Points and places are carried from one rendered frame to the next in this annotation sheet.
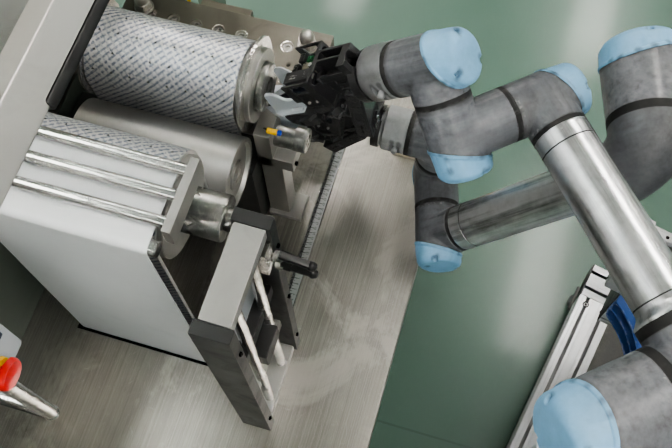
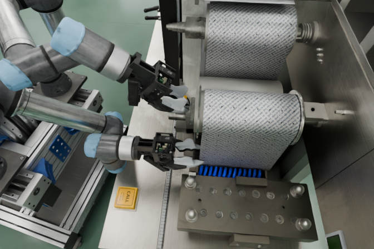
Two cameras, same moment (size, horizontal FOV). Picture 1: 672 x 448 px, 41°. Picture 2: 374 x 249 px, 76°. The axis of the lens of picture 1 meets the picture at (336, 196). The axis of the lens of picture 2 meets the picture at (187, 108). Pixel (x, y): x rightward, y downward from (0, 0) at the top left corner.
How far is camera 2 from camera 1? 1.23 m
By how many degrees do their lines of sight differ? 59
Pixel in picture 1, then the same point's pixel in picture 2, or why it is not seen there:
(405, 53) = (95, 35)
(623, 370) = not seen: outside the picture
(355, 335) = (148, 109)
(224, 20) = (247, 225)
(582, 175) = (15, 27)
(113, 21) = (288, 106)
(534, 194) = (56, 103)
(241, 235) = not seen: outside the picture
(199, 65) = (227, 92)
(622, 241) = (7, 10)
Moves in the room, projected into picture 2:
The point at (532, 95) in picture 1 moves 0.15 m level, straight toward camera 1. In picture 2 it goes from (29, 51) to (60, 13)
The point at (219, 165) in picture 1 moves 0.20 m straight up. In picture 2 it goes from (204, 79) to (208, 23)
